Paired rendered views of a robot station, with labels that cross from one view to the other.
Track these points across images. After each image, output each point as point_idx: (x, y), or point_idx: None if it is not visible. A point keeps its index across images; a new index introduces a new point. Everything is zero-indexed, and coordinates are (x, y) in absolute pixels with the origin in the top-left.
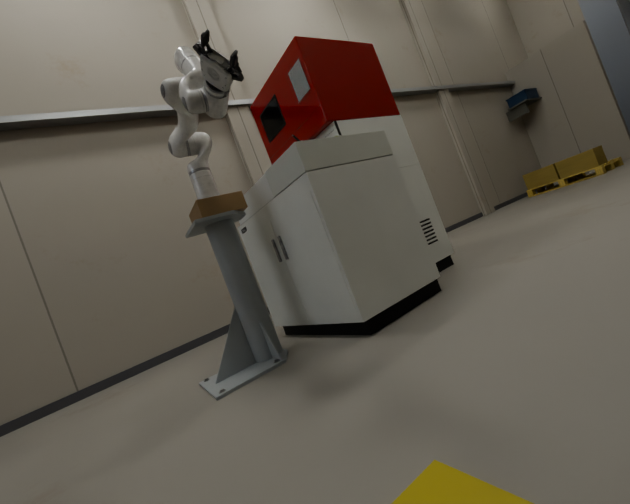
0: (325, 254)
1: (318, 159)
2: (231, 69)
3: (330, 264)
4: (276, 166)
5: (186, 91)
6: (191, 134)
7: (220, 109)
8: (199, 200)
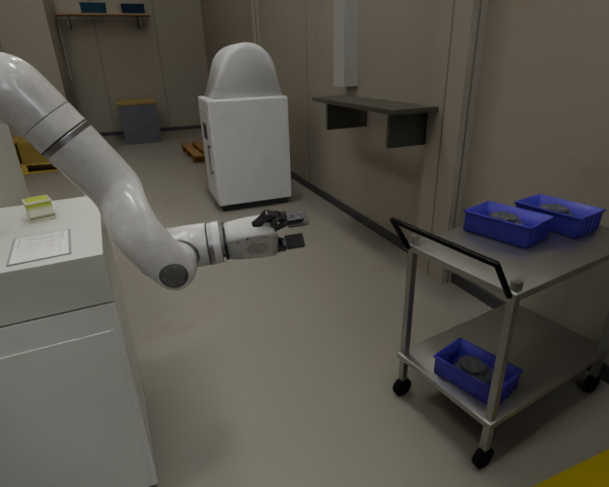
0: (110, 416)
1: (109, 272)
2: (280, 249)
3: (117, 428)
4: (12, 280)
5: (188, 256)
6: None
7: None
8: None
